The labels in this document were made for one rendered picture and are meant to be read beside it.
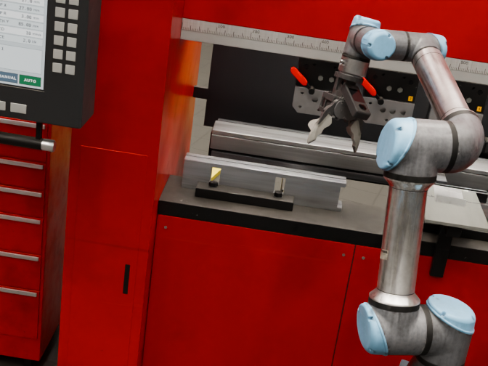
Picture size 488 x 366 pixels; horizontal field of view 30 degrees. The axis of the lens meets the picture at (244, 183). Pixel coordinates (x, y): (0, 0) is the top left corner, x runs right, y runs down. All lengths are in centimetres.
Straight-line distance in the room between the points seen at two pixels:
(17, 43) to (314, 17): 89
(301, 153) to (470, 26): 73
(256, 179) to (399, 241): 86
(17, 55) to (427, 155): 95
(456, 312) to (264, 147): 113
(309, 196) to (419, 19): 62
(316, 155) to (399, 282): 106
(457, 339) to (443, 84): 59
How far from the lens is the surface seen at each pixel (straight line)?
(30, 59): 216
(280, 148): 302
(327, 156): 303
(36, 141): 223
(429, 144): 198
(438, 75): 222
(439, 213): 263
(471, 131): 204
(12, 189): 310
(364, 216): 282
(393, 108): 269
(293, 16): 263
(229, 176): 279
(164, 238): 277
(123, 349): 287
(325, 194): 280
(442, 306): 212
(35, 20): 213
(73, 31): 210
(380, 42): 227
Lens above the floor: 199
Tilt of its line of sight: 22 degrees down
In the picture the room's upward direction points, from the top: 8 degrees clockwise
